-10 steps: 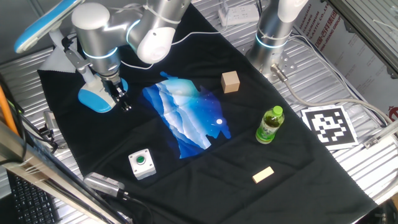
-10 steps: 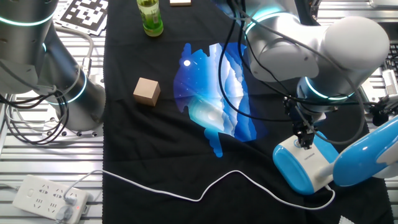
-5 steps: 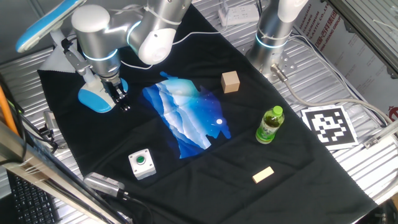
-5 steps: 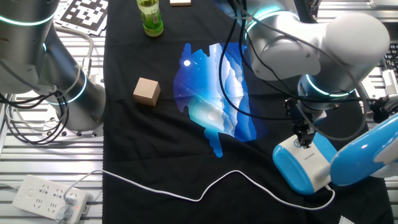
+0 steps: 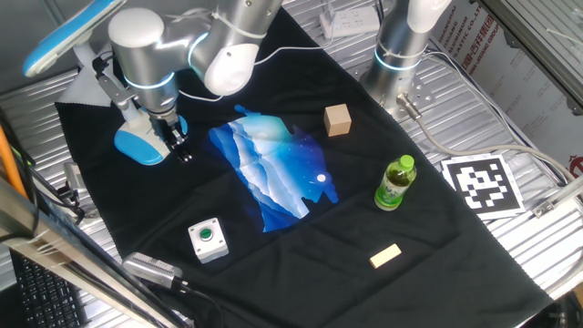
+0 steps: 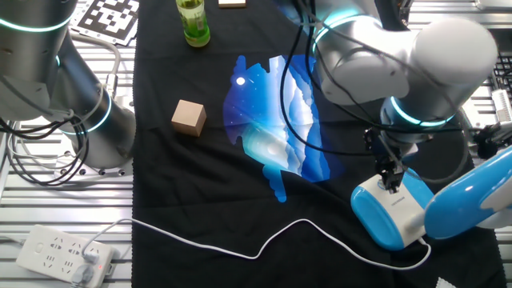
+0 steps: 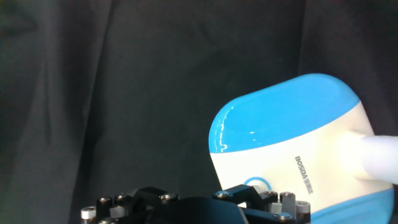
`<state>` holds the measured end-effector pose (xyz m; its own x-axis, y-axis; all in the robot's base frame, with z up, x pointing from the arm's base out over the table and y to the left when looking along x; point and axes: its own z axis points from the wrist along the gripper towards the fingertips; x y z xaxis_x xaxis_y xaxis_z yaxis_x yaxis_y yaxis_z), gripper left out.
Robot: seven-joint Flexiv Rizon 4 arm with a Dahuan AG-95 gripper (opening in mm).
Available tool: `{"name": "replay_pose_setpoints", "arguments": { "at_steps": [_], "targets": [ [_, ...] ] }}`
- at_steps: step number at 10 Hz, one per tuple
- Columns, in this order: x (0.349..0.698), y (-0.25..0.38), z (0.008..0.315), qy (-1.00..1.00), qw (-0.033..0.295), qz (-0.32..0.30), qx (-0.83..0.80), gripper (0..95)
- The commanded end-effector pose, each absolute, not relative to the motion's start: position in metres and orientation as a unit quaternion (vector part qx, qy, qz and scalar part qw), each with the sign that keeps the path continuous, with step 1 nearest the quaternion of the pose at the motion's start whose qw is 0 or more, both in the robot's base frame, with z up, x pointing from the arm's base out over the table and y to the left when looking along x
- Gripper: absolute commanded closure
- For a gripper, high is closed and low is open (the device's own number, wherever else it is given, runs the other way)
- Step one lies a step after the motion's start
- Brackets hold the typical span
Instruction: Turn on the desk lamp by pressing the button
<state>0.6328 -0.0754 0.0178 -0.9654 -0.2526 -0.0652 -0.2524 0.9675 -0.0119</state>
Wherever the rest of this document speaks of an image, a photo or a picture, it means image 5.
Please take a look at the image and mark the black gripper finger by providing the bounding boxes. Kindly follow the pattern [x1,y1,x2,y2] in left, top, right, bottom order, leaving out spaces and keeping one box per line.
[176,127,192,163]
[167,132,183,159]

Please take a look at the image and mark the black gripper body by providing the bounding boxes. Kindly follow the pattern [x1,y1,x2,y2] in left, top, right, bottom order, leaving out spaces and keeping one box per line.
[149,108,183,138]

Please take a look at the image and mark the blue white handheld appliance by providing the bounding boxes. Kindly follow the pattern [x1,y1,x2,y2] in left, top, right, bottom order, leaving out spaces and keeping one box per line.
[22,0,189,166]

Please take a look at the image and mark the white box with green button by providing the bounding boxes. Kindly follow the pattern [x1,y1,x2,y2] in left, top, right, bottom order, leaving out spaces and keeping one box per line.
[187,217,230,264]

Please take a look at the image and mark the small white cloth piece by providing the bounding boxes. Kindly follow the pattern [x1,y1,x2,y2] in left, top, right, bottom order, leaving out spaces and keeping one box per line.
[56,67,113,108]

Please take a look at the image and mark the grey metal clamp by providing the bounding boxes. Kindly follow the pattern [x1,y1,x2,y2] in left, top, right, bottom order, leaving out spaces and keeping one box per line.
[62,161,99,218]

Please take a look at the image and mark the wooden cube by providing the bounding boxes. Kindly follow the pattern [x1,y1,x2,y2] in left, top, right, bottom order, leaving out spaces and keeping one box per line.
[322,103,353,138]

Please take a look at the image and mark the black cloth with blue print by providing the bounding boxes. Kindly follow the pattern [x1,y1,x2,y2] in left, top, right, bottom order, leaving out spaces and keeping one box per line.
[54,8,555,328]

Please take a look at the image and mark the black keyboard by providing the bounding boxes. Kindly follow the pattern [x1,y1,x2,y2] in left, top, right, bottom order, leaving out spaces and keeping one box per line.
[8,250,87,328]

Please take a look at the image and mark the white power strip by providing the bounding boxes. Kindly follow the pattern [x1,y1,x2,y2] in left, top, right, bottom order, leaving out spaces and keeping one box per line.
[318,5,380,38]

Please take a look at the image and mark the green tea bottle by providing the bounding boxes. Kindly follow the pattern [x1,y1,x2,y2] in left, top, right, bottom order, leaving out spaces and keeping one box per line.
[373,154,417,212]

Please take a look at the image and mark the flat wooden block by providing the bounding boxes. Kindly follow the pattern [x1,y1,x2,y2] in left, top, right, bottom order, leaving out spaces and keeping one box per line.
[369,242,403,270]

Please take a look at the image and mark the black and white marker board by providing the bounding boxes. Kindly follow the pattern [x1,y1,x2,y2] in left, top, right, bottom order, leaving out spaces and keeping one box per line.
[440,153,527,221]

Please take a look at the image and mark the cardboard sheet with red print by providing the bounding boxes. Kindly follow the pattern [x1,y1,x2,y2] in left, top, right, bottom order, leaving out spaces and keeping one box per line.
[430,0,583,179]

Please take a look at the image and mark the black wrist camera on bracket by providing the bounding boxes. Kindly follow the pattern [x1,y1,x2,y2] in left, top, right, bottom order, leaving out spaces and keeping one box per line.
[92,54,136,110]

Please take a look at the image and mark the silver camera device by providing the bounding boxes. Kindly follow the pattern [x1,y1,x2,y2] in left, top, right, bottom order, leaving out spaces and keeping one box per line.
[122,251,184,289]

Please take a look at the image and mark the aluminium frame profile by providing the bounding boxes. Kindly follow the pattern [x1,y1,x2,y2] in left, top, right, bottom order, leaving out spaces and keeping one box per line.
[0,177,183,328]
[482,0,583,116]

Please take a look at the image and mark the orange cable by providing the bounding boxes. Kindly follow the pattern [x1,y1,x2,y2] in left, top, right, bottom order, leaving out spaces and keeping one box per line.
[0,125,28,200]

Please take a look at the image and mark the thick grey robot cable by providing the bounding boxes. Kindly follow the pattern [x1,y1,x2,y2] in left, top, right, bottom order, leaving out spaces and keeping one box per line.
[395,93,576,183]

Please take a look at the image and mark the small aluminium bracket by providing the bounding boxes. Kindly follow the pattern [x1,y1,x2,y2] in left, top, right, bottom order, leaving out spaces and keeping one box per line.
[532,175,583,219]

